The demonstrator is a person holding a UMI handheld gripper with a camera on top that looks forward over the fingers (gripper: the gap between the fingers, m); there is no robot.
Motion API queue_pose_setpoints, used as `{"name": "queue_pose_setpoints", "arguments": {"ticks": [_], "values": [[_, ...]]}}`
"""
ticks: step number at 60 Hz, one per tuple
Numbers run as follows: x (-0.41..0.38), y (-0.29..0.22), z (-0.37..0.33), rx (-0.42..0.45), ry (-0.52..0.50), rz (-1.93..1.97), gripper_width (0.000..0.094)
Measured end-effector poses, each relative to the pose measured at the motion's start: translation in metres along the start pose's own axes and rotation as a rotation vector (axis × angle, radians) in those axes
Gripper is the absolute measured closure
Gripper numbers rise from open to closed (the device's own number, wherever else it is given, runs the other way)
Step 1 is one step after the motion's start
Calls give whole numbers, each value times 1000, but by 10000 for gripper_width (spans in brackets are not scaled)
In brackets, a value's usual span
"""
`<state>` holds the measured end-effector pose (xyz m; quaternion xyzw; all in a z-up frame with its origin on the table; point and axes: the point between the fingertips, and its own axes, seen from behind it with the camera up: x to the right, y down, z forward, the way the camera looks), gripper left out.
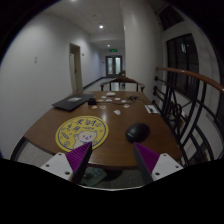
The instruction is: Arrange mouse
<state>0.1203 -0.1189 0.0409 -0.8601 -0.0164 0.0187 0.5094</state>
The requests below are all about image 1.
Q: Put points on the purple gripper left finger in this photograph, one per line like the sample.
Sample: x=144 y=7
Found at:
x=70 y=166

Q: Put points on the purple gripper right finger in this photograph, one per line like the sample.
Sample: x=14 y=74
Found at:
x=154 y=166

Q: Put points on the round yellow cartoon mouse pad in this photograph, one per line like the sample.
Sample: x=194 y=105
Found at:
x=80 y=130

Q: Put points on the black computer mouse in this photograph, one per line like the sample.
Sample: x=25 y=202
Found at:
x=137 y=132

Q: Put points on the white paper booklet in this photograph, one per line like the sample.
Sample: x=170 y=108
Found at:
x=151 y=109

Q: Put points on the white card near centre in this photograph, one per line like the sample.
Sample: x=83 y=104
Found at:
x=117 y=112

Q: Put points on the black closed laptop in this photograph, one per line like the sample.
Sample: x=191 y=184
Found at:
x=72 y=102

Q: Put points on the pink sticker card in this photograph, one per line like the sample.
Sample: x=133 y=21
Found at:
x=102 y=107

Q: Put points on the small black box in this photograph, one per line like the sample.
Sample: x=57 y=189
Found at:
x=92 y=101

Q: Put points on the side doorway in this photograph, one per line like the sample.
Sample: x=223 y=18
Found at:
x=75 y=67

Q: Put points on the wooden chair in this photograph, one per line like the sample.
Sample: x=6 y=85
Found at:
x=119 y=80

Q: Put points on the wooden stair handrail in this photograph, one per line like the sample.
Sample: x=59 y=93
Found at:
x=198 y=76

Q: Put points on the double glass door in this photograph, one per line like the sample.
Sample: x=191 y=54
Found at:
x=113 y=65

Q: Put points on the dark window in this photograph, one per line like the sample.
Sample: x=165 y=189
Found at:
x=182 y=54

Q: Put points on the green exit sign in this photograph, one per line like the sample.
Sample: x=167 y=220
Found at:
x=113 y=50

